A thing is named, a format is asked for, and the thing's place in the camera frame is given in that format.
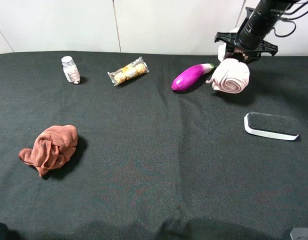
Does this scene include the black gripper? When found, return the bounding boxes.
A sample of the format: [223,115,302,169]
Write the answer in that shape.
[214,32,278,65]

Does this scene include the pink towel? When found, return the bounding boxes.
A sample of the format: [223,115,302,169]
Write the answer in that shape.
[205,27,250,95]

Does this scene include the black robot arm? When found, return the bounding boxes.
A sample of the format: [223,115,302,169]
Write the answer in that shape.
[214,0,298,65]

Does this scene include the purple toy eggplant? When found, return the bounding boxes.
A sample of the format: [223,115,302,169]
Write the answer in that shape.
[171,63,216,91]

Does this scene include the white and black eraser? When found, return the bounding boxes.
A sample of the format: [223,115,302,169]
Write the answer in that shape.
[244,112,300,141]

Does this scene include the wrapped gold chocolates pack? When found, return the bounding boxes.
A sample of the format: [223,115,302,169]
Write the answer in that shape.
[107,57,150,86]

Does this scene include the glass jar of pink pills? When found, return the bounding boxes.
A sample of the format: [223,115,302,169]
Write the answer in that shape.
[61,56,81,85]

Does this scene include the crumpled brown cloth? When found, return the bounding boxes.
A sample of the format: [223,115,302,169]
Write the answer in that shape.
[19,125,78,177]

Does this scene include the black device bottom left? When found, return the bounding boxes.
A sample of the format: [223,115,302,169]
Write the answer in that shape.
[0,223,9,240]

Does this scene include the black cable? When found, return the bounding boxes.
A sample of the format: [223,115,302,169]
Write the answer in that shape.
[270,0,308,38]

